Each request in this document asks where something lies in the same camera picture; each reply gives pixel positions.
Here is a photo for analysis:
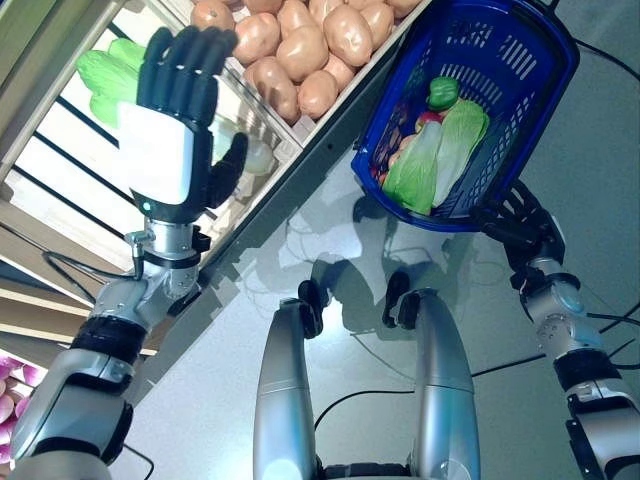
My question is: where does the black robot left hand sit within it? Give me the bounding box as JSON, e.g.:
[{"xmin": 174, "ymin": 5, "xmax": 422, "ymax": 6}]
[{"xmin": 117, "ymin": 24, "xmax": 250, "ymax": 221}]

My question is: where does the napa cabbage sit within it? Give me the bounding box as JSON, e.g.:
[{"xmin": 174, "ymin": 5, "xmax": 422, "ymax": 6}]
[
  {"xmin": 381, "ymin": 121, "xmax": 445, "ymax": 217},
  {"xmin": 431, "ymin": 99, "xmax": 492, "ymax": 210},
  {"xmin": 74, "ymin": 37, "xmax": 277, "ymax": 175}
]

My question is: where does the black robot left foot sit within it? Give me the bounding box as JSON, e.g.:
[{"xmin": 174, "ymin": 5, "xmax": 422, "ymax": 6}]
[{"xmin": 297, "ymin": 278, "xmax": 332, "ymax": 341}]

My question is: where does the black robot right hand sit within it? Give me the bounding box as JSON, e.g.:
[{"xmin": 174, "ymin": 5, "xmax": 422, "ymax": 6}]
[{"xmin": 471, "ymin": 178, "xmax": 568, "ymax": 275}]

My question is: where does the wooden potato crate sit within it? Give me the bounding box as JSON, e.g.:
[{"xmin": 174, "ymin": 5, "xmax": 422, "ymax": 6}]
[{"xmin": 189, "ymin": 0, "xmax": 431, "ymax": 147}]

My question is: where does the black robot foot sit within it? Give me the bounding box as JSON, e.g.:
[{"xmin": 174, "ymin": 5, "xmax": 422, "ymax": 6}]
[
  {"xmin": 297, "ymin": 278, "xmax": 332, "ymax": 341},
  {"xmin": 381, "ymin": 271, "xmax": 422, "ymax": 330}
]

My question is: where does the silver robot right leg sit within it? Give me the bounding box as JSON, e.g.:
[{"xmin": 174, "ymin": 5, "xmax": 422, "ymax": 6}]
[{"xmin": 399, "ymin": 287, "xmax": 482, "ymax": 480}]

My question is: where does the wooden vegetable display stand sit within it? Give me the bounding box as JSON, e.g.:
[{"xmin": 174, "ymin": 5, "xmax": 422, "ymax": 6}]
[{"xmin": 0, "ymin": 0, "xmax": 436, "ymax": 401}]

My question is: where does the black robot right foot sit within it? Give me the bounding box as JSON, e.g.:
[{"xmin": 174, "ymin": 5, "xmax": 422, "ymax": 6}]
[{"xmin": 381, "ymin": 271, "xmax": 422, "ymax": 330}]

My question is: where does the light green bell pepper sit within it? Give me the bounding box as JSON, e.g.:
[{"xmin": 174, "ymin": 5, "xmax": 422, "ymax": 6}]
[{"xmin": 426, "ymin": 76, "xmax": 462, "ymax": 110}]

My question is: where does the dark robot pelvis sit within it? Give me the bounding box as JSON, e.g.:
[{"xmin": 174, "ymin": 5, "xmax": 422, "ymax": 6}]
[{"xmin": 319, "ymin": 462, "xmax": 416, "ymax": 480}]

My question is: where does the purple onion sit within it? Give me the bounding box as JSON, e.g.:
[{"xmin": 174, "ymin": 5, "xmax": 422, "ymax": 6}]
[
  {"xmin": 0, "ymin": 384, "xmax": 26, "ymax": 431},
  {"xmin": 0, "ymin": 355, "xmax": 34, "ymax": 385}
]

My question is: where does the blue plastic shopping basket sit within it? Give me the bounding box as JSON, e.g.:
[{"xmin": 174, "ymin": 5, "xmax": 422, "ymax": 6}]
[{"xmin": 349, "ymin": 0, "xmax": 582, "ymax": 235}]

